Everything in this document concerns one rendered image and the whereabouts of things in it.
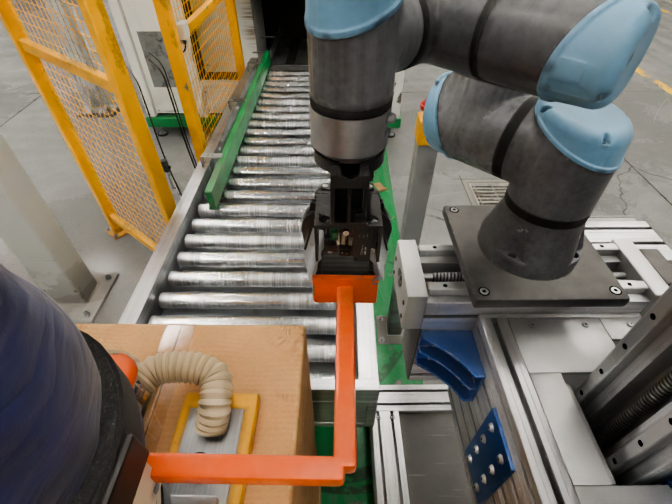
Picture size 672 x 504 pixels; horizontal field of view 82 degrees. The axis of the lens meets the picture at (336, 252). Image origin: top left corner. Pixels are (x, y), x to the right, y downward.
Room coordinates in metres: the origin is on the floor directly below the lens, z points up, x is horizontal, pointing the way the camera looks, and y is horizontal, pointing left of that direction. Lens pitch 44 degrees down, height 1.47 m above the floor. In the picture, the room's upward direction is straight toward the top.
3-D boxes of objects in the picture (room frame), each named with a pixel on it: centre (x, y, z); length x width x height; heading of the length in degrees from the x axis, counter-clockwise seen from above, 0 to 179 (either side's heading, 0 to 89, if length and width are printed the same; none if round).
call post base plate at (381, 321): (1.01, -0.26, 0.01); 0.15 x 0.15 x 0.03; 89
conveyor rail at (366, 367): (1.61, -0.09, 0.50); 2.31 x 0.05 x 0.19; 179
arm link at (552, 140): (0.47, -0.30, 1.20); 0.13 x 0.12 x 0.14; 45
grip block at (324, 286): (0.38, -0.01, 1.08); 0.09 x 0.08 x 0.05; 89
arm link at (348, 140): (0.35, -0.02, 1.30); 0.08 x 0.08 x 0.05
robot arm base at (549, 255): (0.46, -0.31, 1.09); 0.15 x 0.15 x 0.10
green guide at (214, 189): (1.97, 0.50, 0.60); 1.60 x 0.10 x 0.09; 179
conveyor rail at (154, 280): (1.62, 0.56, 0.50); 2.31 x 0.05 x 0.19; 179
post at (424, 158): (1.01, -0.26, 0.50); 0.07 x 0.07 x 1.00; 89
